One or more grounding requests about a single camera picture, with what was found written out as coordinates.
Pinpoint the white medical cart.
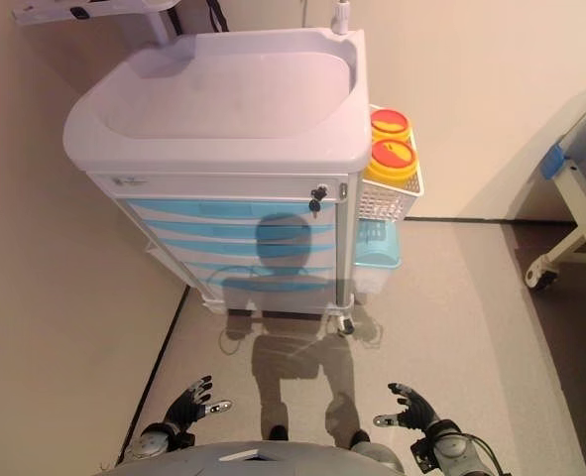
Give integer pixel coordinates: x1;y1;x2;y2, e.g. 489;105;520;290
62;28;373;334

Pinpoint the robot grey torso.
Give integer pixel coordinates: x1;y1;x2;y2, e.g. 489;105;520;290
93;439;408;476

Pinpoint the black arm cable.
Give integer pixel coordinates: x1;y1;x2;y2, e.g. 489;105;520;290
463;432;501;476

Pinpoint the black key bunch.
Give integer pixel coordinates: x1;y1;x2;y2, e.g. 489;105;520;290
309;184;331;218

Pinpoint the black strap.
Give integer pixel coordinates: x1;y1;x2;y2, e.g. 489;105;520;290
204;0;225;35

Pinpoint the drawer with blue front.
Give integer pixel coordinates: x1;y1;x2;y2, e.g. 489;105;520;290
154;239;337;268
123;197;339;223
141;220;338;243

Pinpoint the white lockable drawer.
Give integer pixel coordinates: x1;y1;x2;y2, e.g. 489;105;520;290
87;173;349;203

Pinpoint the light blue waste bin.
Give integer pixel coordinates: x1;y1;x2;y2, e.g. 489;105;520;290
352;217;404;297

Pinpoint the robot right leg grey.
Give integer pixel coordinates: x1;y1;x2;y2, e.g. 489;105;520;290
348;428;404;473

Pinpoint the white mesh side basket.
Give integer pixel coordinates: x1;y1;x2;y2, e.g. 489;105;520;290
355;103;426;223

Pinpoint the robot left hand black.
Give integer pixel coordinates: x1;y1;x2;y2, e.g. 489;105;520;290
165;375;234;437

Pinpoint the yellow sharps container red lid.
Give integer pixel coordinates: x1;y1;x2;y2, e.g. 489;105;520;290
370;108;412;144
363;138;419;181

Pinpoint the white infusion pole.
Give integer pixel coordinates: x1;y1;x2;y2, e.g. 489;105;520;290
332;0;350;37

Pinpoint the robot right hand black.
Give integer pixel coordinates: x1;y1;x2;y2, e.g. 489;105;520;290
374;381;442;440

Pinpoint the bed caster wheel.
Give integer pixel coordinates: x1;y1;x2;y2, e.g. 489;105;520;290
524;256;560;293

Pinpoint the white overbed table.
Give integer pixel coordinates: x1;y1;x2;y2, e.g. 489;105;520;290
12;0;182;47

